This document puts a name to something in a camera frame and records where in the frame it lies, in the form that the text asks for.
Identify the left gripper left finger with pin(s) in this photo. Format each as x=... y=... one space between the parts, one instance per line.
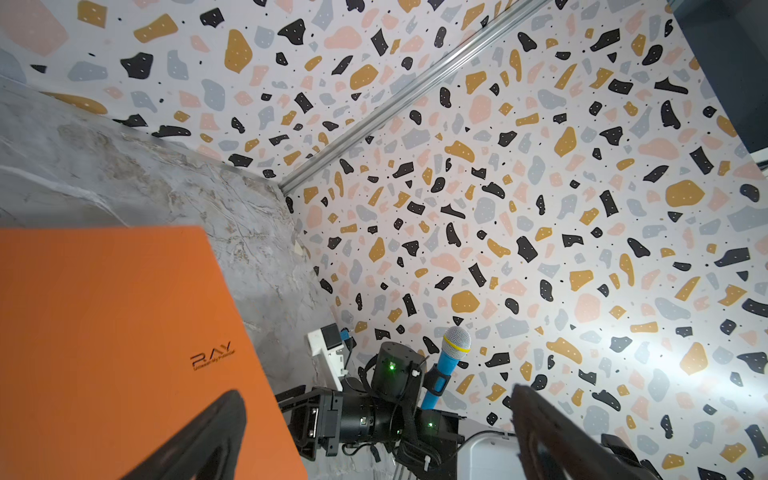
x=207 y=447

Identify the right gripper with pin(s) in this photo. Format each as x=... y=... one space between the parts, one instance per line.
x=385 y=410

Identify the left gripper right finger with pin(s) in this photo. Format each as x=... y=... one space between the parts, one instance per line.
x=553 y=447

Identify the orange and black folder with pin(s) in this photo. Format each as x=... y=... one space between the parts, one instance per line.
x=114 y=339

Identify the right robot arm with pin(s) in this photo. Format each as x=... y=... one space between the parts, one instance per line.
x=488 y=454

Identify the blue toy microphone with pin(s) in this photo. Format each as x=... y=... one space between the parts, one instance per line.
x=456 y=345

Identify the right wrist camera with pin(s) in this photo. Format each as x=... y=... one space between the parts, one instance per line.
x=329 y=353

